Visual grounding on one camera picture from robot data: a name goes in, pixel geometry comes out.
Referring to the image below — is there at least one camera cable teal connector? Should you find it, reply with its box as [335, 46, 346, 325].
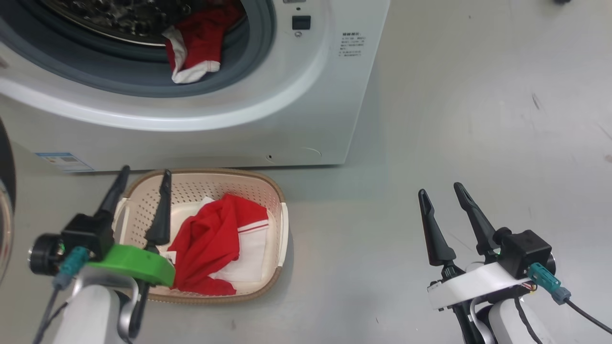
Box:
[527, 262, 612, 335]
[32, 247, 91, 344]

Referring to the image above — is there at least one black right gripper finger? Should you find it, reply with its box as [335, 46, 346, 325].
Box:
[418, 189, 458, 268]
[453, 182, 501, 261]

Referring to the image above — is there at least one right camera cable teal connector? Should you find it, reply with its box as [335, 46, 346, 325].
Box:
[527, 262, 612, 335]

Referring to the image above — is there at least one blue energy label sticker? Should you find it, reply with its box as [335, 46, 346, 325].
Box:
[34, 152, 95, 173]

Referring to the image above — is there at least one red garment with white trim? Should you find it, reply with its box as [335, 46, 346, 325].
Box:
[167, 193, 270, 297]
[162, 2, 245, 85]

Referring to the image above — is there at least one left camera cable teal connector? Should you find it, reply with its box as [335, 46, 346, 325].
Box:
[32, 247, 91, 344]

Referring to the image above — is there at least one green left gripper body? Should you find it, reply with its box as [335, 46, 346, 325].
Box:
[88, 244, 176, 288]

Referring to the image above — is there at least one grey rubber door seal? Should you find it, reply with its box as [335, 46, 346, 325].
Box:
[0, 0, 277, 99]

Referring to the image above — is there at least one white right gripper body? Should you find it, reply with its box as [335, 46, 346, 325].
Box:
[427, 262, 532, 312]

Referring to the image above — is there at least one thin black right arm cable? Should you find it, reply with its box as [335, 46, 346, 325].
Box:
[514, 296, 544, 344]

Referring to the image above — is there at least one white washing machine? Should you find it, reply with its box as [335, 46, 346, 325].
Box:
[0, 0, 391, 173]

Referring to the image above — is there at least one round glass washing machine door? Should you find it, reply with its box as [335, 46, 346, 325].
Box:
[0, 117, 18, 287]

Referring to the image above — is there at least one perforated steel drum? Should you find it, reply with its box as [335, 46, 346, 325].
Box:
[36, 0, 247, 47]

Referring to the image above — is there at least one cream perforated laundry basket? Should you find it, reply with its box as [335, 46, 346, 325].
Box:
[111, 168, 289, 305]

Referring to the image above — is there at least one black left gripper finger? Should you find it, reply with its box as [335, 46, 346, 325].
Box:
[94, 166, 131, 225]
[143, 170, 173, 249]

